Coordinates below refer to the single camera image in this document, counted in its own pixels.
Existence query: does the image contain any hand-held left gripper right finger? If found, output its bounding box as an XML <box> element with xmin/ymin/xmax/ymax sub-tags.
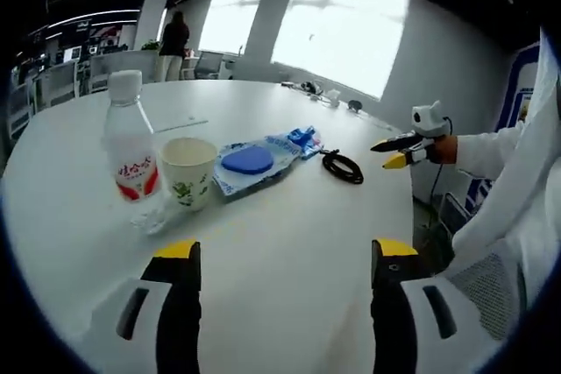
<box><xmin>370</xmin><ymin>237</ymin><xmax>487</xmax><ymax>374</ymax></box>

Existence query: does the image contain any paper cup green print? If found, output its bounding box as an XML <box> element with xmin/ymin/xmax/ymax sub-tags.
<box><xmin>157</xmin><ymin>137</ymin><xmax>219</xmax><ymax>213</ymax></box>

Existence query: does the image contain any person in white coat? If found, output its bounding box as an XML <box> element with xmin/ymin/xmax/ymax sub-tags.
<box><xmin>451</xmin><ymin>25</ymin><xmax>561</xmax><ymax>349</ymax></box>

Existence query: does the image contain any white table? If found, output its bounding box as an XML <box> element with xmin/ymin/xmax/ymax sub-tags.
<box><xmin>0</xmin><ymin>78</ymin><xmax>415</xmax><ymax>374</ymax></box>

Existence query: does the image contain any blue white banner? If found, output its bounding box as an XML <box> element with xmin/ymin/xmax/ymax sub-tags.
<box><xmin>465</xmin><ymin>40</ymin><xmax>543</xmax><ymax>215</ymax></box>

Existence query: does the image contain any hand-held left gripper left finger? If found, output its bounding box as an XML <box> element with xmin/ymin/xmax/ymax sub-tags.
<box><xmin>89</xmin><ymin>240</ymin><xmax>202</xmax><ymax>374</ymax></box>

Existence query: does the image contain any grey mesh chair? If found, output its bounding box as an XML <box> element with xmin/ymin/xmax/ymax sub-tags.
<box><xmin>446</xmin><ymin>251</ymin><xmax>527</xmax><ymax>342</ymax></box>

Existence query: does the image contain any blue tissue pack item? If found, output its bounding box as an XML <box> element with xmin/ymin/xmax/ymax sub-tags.
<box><xmin>284</xmin><ymin>124</ymin><xmax>326</xmax><ymax>161</ymax></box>

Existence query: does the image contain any clear bag with blue pad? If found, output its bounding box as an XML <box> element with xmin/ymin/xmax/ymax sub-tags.
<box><xmin>213</xmin><ymin>133</ymin><xmax>310</xmax><ymax>203</ymax></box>

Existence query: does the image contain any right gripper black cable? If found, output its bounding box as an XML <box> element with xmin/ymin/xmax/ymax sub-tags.
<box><xmin>430</xmin><ymin>163</ymin><xmax>444</xmax><ymax>204</ymax></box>

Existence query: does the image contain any clear plastic wrap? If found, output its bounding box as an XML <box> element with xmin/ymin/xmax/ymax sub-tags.
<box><xmin>130</xmin><ymin>201</ymin><xmax>179</xmax><ymax>236</ymax></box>

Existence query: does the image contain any clear plastic bottle red label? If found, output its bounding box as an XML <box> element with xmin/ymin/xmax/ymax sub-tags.
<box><xmin>103</xmin><ymin>69</ymin><xmax>160</xmax><ymax>204</ymax></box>

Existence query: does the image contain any person's right hand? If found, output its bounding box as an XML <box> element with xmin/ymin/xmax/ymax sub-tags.
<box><xmin>425</xmin><ymin>135</ymin><xmax>459</xmax><ymax>166</ymax></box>

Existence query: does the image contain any grey office chair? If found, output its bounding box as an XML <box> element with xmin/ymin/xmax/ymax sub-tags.
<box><xmin>194</xmin><ymin>50</ymin><xmax>224</xmax><ymax>81</ymax></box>

